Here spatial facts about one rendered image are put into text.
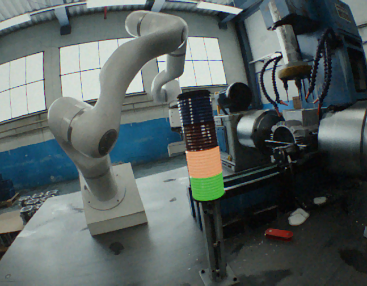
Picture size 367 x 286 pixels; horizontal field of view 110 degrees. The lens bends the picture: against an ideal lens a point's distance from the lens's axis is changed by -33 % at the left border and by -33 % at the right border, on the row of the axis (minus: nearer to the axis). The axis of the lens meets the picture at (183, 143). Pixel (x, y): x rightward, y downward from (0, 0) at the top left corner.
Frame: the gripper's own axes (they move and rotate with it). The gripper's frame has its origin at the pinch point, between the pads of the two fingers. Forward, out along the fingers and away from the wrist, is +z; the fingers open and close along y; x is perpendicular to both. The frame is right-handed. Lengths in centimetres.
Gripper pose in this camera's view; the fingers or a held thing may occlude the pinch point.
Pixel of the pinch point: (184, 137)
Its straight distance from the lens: 92.1
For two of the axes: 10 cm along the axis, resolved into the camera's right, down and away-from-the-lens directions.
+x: -1.2, 2.6, 9.6
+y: 9.7, -1.8, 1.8
